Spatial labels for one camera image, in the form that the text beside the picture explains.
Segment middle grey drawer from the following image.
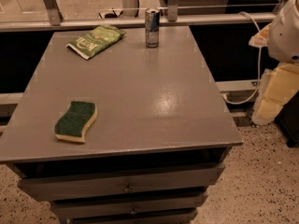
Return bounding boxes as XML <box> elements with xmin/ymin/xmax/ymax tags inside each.
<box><xmin>50</xmin><ymin>191</ymin><xmax>207</xmax><ymax>218</ymax></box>

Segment grey drawer cabinet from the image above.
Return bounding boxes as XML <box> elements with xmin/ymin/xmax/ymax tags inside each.
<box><xmin>0</xmin><ymin>25</ymin><xmax>244</xmax><ymax>224</ymax></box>

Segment top grey drawer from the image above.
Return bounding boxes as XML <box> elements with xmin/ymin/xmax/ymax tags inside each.
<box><xmin>18</xmin><ymin>162</ymin><xmax>225</xmax><ymax>202</ymax></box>

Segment white cable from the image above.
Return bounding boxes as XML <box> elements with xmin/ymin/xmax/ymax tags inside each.
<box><xmin>221</xmin><ymin>11</ymin><xmax>263</xmax><ymax>105</ymax></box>

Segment silver blue drink can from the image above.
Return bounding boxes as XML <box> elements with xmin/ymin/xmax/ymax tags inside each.
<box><xmin>145</xmin><ymin>8</ymin><xmax>160</xmax><ymax>48</ymax></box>

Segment green and yellow sponge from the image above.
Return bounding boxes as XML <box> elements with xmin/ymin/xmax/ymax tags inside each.
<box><xmin>54</xmin><ymin>101</ymin><xmax>97</xmax><ymax>144</ymax></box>

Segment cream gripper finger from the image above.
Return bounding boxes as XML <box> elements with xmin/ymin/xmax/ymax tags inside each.
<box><xmin>251</xmin><ymin>63</ymin><xmax>299</xmax><ymax>125</ymax></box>
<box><xmin>249</xmin><ymin>24</ymin><xmax>271</xmax><ymax>48</ymax></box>

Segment green snack packet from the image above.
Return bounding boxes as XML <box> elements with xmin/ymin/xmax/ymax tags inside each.
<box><xmin>66</xmin><ymin>25</ymin><xmax>126</xmax><ymax>60</ymax></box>

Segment grey drawer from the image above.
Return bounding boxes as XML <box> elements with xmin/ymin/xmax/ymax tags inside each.
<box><xmin>50</xmin><ymin>191</ymin><xmax>207</xmax><ymax>218</ymax></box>
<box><xmin>72</xmin><ymin>208</ymin><xmax>197</xmax><ymax>224</ymax></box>
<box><xmin>18</xmin><ymin>162</ymin><xmax>225</xmax><ymax>202</ymax></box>

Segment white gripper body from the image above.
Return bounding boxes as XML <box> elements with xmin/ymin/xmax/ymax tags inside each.
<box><xmin>268</xmin><ymin>0</ymin><xmax>299</xmax><ymax>63</ymax></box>

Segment metal railing frame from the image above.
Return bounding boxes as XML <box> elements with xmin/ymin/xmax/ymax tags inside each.
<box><xmin>0</xmin><ymin>0</ymin><xmax>288</xmax><ymax>32</ymax></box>

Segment bottom grey drawer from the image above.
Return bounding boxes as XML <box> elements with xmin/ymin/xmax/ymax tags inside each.
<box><xmin>72</xmin><ymin>208</ymin><xmax>197</xmax><ymax>224</ymax></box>

